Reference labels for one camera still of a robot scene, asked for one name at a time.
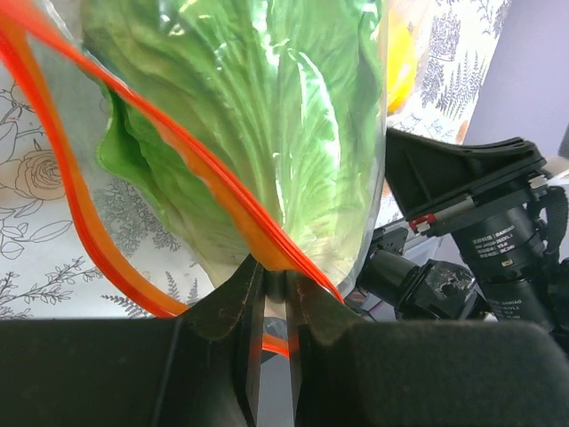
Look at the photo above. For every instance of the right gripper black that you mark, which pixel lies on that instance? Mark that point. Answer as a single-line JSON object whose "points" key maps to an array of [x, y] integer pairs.
{"points": [[509, 240]]}

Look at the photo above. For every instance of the yellow fake lemon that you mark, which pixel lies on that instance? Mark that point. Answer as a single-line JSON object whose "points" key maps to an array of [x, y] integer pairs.
{"points": [[402, 64]]}

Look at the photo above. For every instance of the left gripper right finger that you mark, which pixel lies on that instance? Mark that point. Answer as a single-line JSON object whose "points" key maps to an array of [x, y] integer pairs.
{"points": [[347, 371]]}

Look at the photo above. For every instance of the fake green lettuce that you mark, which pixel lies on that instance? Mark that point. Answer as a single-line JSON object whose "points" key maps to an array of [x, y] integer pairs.
{"points": [[284, 93]]}

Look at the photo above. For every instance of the clear zip top bag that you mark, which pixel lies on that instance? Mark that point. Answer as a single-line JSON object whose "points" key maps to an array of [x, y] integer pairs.
{"points": [[103, 132]]}

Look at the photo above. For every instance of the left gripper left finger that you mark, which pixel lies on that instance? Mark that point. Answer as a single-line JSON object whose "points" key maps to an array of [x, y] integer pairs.
{"points": [[201, 368]]}

